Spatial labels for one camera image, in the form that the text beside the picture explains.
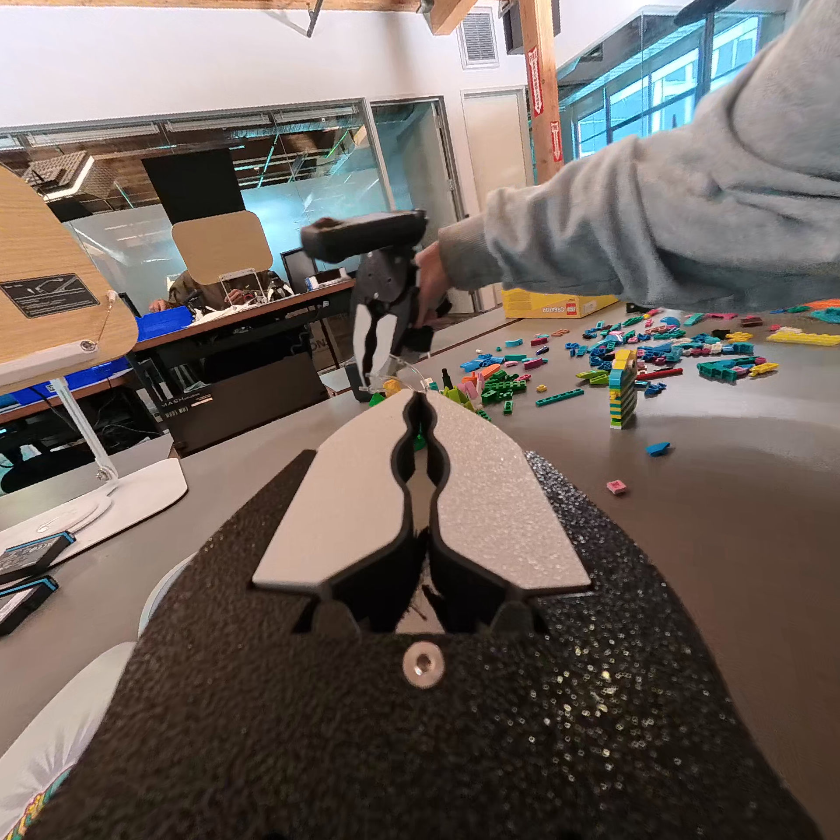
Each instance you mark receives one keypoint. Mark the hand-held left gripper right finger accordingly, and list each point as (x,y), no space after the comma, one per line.
(499,518)

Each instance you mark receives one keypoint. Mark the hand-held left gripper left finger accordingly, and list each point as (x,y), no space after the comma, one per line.
(348,512)

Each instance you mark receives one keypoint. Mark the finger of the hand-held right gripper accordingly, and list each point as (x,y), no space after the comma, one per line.
(363,341)
(396,334)

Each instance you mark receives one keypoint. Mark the green toy brick garden model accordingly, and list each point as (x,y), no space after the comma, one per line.
(456,395)

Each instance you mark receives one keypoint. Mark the colourful toy bricks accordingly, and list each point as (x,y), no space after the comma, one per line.
(725,369)

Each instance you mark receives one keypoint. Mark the toy instruction booklet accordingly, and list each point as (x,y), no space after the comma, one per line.
(39,741)

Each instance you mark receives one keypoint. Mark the person's right forearm grey sleeve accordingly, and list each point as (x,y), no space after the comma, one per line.
(656,216)

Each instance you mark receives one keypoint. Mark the wooden desk lamp white base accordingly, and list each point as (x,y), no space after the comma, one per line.
(33,262)

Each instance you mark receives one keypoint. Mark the person's right hand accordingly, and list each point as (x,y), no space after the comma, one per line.
(433,275)

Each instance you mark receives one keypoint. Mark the cardboard box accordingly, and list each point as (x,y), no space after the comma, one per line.
(331,348)

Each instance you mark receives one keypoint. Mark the dark grey charger cube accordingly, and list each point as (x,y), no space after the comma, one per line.
(353,387)

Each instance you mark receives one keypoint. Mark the white tray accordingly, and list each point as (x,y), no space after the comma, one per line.
(331,282)

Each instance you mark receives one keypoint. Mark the small black monitor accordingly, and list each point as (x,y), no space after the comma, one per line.
(298,270)

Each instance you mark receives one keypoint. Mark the long wooden work table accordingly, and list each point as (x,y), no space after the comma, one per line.
(275,307)

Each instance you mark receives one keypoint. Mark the yellow toy box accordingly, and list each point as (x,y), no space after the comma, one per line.
(558,305)

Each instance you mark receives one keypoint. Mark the white door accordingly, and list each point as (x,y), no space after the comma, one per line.
(495,151)

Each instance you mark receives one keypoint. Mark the wooden lamp clear stand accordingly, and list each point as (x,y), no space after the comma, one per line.
(220,246)

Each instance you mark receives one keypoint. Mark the striped toy brick tower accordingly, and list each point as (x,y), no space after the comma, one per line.
(622,400)

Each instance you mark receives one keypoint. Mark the single blue toy brick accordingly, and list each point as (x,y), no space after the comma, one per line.
(657,449)

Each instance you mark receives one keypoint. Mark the blue plastic bin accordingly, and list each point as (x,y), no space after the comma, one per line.
(164,325)
(85,380)

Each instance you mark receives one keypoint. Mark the black battery blue edge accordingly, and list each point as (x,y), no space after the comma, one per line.
(36,554)
(26,604)

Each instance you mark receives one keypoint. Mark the black disc floor lamp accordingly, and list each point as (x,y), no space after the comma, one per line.
(705,10)

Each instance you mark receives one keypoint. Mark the short red post sign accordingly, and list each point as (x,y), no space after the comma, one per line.
(555,141)

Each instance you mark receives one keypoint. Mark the black wall panel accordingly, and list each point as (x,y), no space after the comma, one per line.
(187,184)

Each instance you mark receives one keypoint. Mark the long red post sign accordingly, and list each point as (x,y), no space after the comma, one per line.
(535,82)

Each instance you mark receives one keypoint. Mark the white wall vent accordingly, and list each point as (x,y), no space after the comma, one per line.
(478,38)

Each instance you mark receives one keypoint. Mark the black wall speaker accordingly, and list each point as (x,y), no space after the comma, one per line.
(510,29)

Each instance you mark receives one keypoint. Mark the wooden post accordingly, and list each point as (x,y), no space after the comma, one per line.
(539,19)

